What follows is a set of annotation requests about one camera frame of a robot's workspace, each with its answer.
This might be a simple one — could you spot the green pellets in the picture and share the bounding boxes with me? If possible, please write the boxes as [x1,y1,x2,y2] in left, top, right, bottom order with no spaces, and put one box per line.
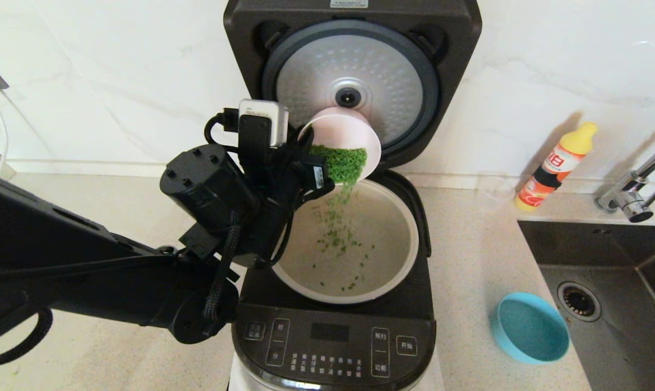
[306,144,380,291]

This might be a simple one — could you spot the pink bowl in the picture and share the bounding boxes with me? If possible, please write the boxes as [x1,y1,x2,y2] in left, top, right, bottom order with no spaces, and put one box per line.
[298,106,382,182]

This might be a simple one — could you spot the beige inner pot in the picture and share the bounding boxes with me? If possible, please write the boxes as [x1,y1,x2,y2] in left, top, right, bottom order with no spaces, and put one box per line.
[270,179,419,305]

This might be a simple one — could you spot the black rice cooker body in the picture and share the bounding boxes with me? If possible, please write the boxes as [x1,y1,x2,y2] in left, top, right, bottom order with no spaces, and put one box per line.
[231,168,437,391]

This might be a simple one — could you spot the light blue bowl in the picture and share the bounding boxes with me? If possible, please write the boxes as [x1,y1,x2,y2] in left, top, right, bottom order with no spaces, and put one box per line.
[489,292,570,364]

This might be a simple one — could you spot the clear plastic cup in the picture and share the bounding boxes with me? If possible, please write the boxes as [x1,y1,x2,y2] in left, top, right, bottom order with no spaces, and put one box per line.
[477,172,517,213]

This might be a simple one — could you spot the orange bottle with yellow cap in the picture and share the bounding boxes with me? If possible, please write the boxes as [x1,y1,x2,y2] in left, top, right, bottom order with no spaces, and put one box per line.
[514,122,599,212]

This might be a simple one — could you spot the round sink drain strainer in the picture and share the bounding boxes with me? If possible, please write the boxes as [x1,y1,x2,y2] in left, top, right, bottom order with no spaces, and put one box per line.
[557,281,602,323]

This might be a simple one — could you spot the chrome faucet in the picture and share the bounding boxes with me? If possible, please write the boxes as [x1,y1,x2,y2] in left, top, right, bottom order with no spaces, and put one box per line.
[595,136,655,224]

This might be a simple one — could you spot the stainless steel sink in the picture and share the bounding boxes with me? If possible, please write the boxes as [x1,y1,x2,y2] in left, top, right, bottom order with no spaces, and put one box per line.
[518,220,655,391]

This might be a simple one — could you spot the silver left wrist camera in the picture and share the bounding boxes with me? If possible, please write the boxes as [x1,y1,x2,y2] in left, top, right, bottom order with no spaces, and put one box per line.
[238,99,290,148]

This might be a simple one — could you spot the black camera usb cable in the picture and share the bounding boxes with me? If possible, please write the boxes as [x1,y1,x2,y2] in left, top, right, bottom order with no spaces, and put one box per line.
[204,108,242,146]

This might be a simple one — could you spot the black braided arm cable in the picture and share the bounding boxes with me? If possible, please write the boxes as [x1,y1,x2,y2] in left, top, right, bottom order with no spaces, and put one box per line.
[204,211,242,322]

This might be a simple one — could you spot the black smooth arm cable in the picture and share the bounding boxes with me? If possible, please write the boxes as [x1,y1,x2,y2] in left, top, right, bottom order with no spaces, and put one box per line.
[0,308,54,367]

